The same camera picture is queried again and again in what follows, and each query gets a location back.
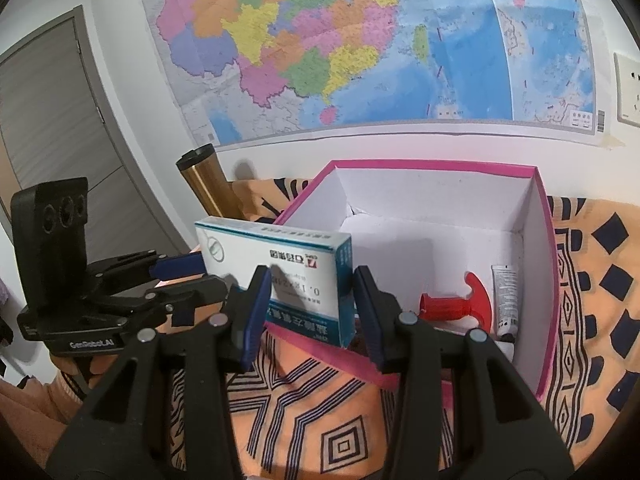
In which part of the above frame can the orange patterned blanket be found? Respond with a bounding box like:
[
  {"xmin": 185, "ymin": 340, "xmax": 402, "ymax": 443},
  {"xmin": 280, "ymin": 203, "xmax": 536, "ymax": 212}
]
[{"xmin": 165, "ymin": 177, "xmax": 640, "ymax": 480}]

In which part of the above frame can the white and teal medicine box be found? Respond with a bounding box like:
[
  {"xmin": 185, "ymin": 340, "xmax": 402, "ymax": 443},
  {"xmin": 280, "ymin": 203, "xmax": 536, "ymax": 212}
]
[{"xmin": 194, "ymin": 216, "xmax": 354, "ymax": 350}]

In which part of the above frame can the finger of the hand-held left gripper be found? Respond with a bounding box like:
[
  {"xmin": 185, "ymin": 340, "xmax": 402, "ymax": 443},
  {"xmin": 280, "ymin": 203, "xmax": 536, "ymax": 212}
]
[
  {"xmin": 87, "ymin": 250, "xmax": 206, "ymax": 293},
  {"xmin": 100, "ymin": 274, "xmax": 228, "ymax": 329}
]

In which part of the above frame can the white wall socket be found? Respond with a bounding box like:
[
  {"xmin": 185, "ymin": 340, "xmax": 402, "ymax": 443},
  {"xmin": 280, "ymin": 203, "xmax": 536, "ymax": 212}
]
[{"xmin": 614, "ymin": 52, "xmax": 640, "ymax": 128}]

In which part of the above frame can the colourful wall map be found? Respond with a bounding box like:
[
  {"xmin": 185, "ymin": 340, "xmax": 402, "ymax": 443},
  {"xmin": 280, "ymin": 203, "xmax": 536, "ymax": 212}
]
[{"xmin": 141, "ymin": 0, "xmax": 608, "ymax": 148}]

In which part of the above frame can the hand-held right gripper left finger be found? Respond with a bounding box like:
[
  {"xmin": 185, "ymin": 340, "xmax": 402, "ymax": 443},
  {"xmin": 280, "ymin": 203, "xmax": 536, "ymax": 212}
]
[{"xmin": 45, "ymin": 264, "xmax": 273, "ymax": 480}]

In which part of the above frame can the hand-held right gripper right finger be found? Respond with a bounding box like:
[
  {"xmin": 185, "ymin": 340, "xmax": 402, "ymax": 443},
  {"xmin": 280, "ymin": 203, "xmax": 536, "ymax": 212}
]
[{"xmin": 352, "ymin": 265, "xmax": 576, "ymax": 480}]

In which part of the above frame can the gold metal bottle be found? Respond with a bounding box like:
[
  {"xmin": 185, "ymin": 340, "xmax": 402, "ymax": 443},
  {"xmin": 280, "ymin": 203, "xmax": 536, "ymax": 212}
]
[{"xmin": 176, "ymin": 143, "xmax": 243, "ymax": 221}]

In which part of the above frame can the pink cardboard box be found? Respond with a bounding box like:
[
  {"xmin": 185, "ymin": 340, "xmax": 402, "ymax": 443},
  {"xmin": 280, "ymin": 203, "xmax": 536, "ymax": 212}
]
[{"xmin": 265, "ymin": 160, "xmax": 557, "ymax": 401}]

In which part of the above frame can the grey door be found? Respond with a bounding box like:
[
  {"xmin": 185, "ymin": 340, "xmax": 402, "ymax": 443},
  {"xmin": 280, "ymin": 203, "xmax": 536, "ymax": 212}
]
[{"xmin": 0, "ymin": 6, "xmax": 196, "ymax": 261}]

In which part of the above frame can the red hook-shaped tool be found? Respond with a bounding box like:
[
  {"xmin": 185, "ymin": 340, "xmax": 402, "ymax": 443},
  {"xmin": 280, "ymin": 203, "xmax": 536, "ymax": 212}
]
[{"xmin": 419, "ymin": 271, "xmax": 493, "ymax": 333}]

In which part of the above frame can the white ointment tube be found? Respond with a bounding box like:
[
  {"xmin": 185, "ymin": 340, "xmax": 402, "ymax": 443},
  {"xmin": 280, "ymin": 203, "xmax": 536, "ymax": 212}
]
[{"xmin": 490, "ymin": 265, "xmax": 521, "ymax": 338}]

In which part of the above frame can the person's left forearm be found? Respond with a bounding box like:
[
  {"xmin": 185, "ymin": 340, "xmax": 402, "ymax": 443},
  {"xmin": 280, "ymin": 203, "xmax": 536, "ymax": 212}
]
[{"xmin": 0, "ymin": 355, "xmax": 98, "ymax": 441}]

